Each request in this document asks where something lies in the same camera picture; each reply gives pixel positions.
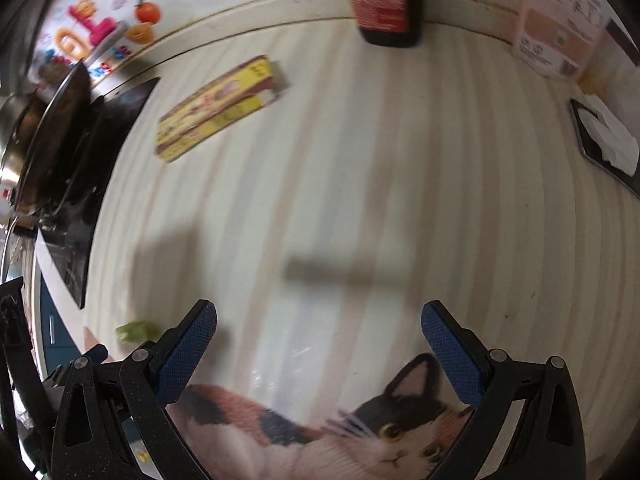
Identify black frying pan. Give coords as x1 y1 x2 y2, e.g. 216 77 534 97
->
1 62 91 220

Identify colourful fruit wall sticker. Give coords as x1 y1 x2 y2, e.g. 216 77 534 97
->
28 0 163 88

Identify yellow cling wrap box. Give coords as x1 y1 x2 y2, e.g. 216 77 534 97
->
155 55 279 162

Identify black stove top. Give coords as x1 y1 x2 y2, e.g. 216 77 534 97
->
40 77 160 309

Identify green vegetable scrap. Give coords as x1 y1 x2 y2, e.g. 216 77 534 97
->
115 320 160 344

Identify pink white carton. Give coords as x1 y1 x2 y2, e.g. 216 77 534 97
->
512 0 612 80

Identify black tray with tissue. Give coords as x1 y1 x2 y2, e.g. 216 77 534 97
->
568 94 639 197

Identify blue kitchen cabinets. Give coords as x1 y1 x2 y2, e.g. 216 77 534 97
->
40 278 80 375

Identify cat print table mat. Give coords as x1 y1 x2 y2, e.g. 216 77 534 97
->
167 353 472 479

